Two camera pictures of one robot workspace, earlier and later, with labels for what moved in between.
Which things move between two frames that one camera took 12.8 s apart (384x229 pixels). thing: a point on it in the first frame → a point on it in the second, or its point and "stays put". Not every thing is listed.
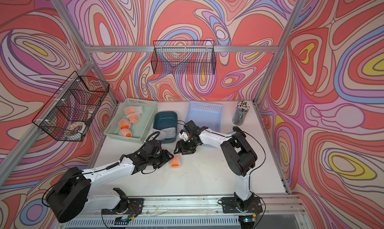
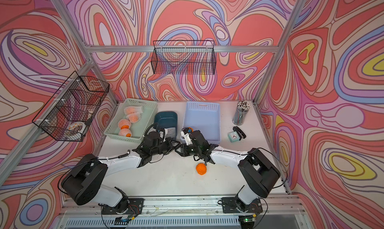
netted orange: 175,162 → 201,168
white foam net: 171,133 stays put
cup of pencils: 243,106 stays put
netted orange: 125,132 stays put
